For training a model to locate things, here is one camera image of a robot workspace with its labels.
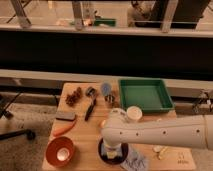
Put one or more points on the clear plastic bag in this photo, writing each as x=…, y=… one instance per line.
x=135, y=161

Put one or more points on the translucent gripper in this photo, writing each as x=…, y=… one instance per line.
x=107, y=148

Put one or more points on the yellow banana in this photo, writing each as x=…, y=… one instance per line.
x=162, y=152

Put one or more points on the metal cup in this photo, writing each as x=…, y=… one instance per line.
x=110, y=98

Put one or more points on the blue lid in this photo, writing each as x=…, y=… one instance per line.
x=105, y=89

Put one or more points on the person in background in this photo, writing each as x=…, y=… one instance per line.
x=139, y=13

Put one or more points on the red bowl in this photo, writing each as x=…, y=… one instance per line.
x=54, y=146

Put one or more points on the yellow round fruit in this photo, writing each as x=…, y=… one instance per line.
x=103, y=123

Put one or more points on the black chair base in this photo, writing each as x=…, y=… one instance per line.
x=11, y=130

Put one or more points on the small white cup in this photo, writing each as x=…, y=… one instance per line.
x=62, y=154

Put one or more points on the white small object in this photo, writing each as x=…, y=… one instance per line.
x=157, y=148

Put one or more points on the green box in background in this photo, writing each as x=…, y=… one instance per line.
x=105, y=21

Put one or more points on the grey brown block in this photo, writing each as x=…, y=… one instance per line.
x=65, y=116

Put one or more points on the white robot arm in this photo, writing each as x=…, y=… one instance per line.
x=191, y=132

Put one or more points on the orange carrot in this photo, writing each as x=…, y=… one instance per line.
x=63, y=130

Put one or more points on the green plastic tray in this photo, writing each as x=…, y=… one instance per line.
x=150, y=95

